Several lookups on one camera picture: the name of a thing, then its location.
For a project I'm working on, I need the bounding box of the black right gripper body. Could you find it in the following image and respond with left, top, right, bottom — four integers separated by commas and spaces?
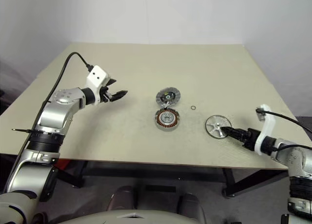
239, 128, 260, 150

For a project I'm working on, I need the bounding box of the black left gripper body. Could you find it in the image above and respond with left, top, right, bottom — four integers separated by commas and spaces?
99, 86, 115, 104

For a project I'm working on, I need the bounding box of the silver spoked rotor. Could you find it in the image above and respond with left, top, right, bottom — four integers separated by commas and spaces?
205, 114, 233, 139

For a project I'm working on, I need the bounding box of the grey motor housing lid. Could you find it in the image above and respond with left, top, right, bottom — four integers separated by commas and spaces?
156, 86, 180, 108

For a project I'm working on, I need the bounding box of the red object under table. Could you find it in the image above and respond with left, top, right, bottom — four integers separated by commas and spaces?
57, 160, 72, 171

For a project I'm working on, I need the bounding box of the dark rounded shape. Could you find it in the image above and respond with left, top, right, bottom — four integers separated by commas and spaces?
178, 192, 206, 220
107, 185, 137, 213

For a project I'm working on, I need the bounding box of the grey robot torso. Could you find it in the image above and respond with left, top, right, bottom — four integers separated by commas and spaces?
58, 208, 213, 224

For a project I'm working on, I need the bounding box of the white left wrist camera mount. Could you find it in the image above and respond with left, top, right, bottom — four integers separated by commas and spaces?
86, 65, 110, 106

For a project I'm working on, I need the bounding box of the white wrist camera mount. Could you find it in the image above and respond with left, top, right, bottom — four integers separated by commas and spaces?
254, 104, 276, 157
86, 65, 110, 106

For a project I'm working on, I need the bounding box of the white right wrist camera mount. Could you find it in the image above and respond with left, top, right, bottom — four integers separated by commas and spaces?
254, 104, 276, 157

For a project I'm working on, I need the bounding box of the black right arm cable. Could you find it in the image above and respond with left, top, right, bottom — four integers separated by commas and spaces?
255, 107, 312, 153

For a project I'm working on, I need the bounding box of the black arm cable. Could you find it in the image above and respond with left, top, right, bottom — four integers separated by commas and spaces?
255, 107, 312, 153
4, 52, 95, 193

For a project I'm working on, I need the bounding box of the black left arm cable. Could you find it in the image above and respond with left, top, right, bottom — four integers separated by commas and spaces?
4, 52, 95, 193

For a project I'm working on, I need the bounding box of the black table frame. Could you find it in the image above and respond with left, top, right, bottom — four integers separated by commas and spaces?
55, 160, 291, 198

